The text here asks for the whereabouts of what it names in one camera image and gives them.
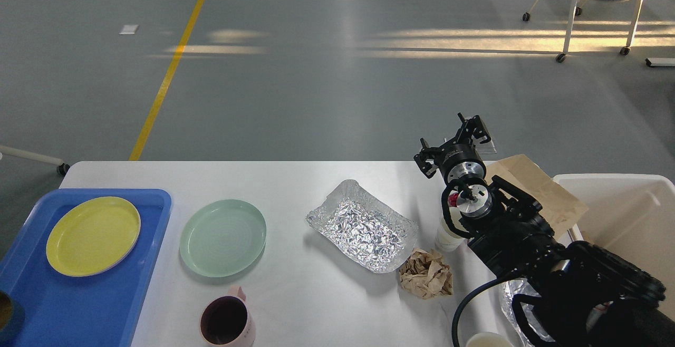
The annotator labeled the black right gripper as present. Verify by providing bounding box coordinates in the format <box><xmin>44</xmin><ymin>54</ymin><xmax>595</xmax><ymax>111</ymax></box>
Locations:
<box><xmin>413</xmin><ymin>112</ymin><xmax>492</xmax><ymax>183</ymax></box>

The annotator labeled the light green plate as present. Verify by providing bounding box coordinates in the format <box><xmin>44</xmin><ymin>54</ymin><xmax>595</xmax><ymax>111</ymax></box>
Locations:
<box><xmin>179</xmin><ymin>199</ymin><xmax>267</xmax><ymax>278</ymax></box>

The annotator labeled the pink mug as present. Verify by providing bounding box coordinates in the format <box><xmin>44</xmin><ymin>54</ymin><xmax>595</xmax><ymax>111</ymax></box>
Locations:
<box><xmin>199</xmin><ymin>285</ymin><xmax>256</xmax><ymax>346</ymax></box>

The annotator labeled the teal mug yellow inside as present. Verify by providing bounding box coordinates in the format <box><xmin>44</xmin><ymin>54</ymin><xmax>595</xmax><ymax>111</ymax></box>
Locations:
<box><xmin>1</xmin><ymin>291</ymin><xmax>26</xmax><ymax>345</ymax></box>

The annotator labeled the crumpled foil under arm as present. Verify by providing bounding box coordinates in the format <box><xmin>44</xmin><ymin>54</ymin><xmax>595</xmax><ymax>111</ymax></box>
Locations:
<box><xmin>500</xmin><ymin>278</ymin><xmax>554</xmax><ymax>343</ymax></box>

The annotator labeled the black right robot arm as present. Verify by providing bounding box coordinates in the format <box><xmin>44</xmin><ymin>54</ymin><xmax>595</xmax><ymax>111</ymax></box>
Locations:
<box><xmin>414</xmin><ymin>114</ymin><xmax>674</xmax><ymax>346</ymax></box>

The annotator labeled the white paper cup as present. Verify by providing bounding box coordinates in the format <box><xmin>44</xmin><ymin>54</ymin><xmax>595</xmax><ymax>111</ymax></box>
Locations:
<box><xmin>435</xmin><ymin>216</ymin><xmax>466</xmax><ymax>253</ymax></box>

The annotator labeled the aluminium foil tray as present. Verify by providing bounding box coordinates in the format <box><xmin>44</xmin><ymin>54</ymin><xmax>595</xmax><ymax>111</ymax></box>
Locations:
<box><xmin>305</xmin><ymin>179</ymin><xmax>419</xmax><ymax>274</ymax></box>

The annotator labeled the brown paper bag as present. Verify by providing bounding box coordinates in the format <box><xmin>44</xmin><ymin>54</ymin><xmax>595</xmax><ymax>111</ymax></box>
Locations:
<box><xmin>486</xmin><ymin>154</ymin><xmax>589</xmax><ymax>241</ymax></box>

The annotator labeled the crumpled brown paper ball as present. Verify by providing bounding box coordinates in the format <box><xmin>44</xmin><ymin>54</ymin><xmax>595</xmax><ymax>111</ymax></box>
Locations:
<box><xmin>398</xmin><ymin>247</ymin><xmax>454</xmax><ymax>300</ymax></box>

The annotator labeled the white plastic bin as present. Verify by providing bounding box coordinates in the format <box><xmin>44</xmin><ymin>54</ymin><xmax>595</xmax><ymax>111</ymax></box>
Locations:
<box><xmin>554</xmin><ymin>173</ymin><xmax>674</xmax><ymax>318</ymax></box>

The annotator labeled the white cup bottom edge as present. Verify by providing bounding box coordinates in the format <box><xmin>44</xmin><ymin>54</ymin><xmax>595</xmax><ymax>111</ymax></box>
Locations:
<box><xmin>465</xmin><ymin>332</ymin><xmax>513</xmax><ymax>347</ymax></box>

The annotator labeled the white bar on floor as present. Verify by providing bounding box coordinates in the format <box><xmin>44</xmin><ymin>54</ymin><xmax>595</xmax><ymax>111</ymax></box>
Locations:
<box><xmin>645</xmin><ymin>57</ymin><xmax>675</xmax><ymax>68</ymax></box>

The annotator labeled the white paper on floor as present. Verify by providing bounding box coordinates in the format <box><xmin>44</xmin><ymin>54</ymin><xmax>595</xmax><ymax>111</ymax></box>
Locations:
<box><xmin>119</xmin><ymin>24</ymin><xmax>140</xmax><ymax>35</ymax></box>

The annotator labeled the yellow plate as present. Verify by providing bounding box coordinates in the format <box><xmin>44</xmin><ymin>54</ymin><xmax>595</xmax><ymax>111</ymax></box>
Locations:
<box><xmin>45</xmin><ymin>196</ymin><xmax>142</xmax><ymax>277</ymax></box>

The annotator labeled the blue plastic tray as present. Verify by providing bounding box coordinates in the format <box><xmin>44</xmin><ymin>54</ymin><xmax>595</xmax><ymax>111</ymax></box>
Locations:
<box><xmin>1</xmin><ymin>189</ymin><xmax>171</xmax><ymax>346</ymax></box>

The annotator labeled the white leg with caster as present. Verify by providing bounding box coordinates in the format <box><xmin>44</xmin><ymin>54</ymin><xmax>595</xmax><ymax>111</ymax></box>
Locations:
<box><xmin>1</xmin><ymin>145</ymin><xmax>71</xmax><ymax>177</ymax></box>

